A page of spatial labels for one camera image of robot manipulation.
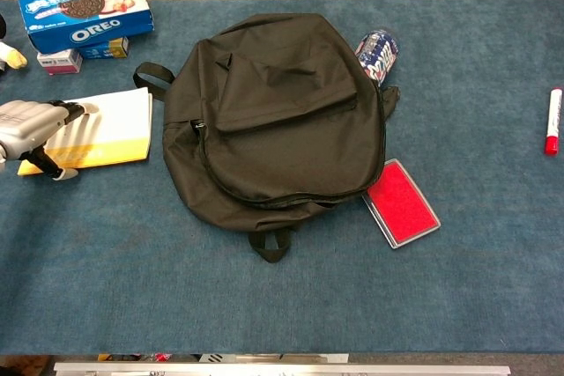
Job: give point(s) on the aluminium profile rail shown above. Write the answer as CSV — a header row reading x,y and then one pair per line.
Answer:
x,y
282,369

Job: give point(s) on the small white pink box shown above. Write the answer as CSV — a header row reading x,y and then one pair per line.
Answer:
x,y
59,63

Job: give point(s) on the blue red drink can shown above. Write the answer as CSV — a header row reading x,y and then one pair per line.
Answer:
x,y
379,54

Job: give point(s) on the small blue yellow box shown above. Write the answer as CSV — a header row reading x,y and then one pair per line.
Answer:
x,y
108,49

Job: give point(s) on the red white marker pen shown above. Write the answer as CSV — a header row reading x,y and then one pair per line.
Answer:
x,y
553,129

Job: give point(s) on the red ink pad case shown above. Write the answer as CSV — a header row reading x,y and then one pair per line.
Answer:
x,y
401,202

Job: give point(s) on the black backpack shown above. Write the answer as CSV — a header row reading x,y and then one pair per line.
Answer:
x,y
286,151

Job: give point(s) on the black white plush toy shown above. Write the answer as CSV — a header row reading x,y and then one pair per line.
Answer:
x,y
15,58

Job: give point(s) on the silver vented plate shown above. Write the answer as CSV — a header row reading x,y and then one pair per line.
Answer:
x,y
216,358

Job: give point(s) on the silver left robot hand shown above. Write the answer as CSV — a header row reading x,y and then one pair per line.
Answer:
x,y
31,127

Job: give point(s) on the white and yellow book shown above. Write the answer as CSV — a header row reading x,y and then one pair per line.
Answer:
x,y
119,129

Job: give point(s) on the blue felt table cover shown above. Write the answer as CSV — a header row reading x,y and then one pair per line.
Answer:
x,y
132,288

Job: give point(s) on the blue Oreo cookie box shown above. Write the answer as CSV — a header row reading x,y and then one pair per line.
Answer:
x,y
106,26

